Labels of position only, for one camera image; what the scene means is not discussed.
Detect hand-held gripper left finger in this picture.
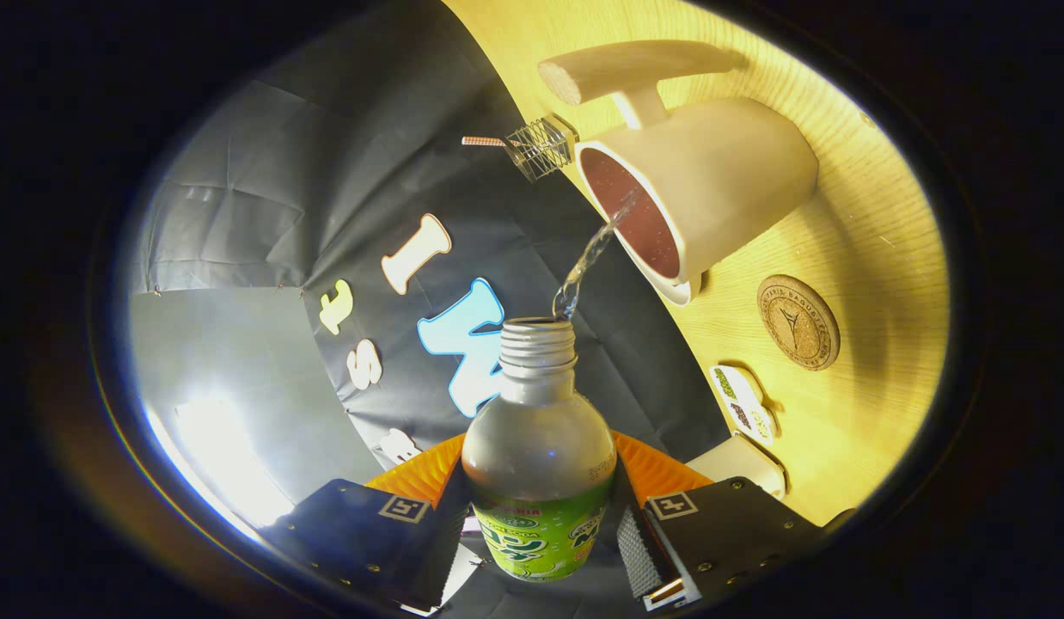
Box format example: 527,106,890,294
266,432,473,616

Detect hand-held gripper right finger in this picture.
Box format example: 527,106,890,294
612,430,829,613

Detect silver green juice bottle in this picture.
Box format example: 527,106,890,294
460,317,618,584

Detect round cork coaster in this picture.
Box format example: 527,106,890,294
756,274,841,372

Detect clear juice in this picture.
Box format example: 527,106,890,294
553,202,636,321

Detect white cup with wooden handle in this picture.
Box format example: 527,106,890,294
537,40,821,308

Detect white toaster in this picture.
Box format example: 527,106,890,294
685,432,787,501

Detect white divided bean dish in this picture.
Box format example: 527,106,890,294
709,365,778,448

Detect black backdrop cloth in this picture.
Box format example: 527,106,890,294
141,0,731,619

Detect wooden table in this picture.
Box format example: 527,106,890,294
442,0,952,527

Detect wire mesh holder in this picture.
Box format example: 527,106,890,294
504,113,578,183

